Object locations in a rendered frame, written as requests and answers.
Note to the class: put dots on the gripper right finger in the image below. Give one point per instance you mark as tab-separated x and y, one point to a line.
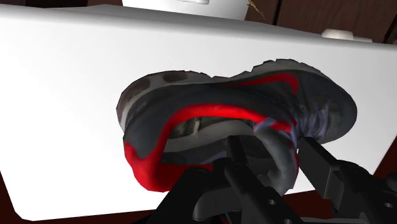
347	186

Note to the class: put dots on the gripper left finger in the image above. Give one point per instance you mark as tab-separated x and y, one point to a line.
248	189

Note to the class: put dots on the grey and red sneaker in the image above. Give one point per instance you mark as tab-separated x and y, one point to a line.
217	93

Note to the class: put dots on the small white flat object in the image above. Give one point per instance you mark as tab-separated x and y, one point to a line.
341	34

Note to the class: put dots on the large white container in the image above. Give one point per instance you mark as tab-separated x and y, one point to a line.
192	8

